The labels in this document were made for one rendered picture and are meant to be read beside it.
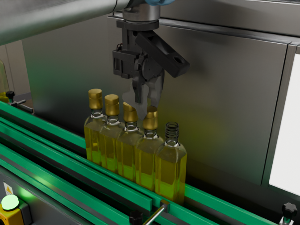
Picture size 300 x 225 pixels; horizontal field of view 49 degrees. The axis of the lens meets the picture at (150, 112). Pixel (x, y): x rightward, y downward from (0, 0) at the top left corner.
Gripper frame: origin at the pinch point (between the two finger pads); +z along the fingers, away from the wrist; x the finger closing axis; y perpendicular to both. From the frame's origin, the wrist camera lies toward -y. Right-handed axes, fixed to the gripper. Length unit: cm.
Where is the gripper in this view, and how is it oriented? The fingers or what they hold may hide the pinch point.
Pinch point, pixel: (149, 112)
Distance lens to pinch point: 73.6
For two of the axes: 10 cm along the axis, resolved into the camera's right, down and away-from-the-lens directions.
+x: -5.7, 3.7, -7.3
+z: 0.0, 8.9, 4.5
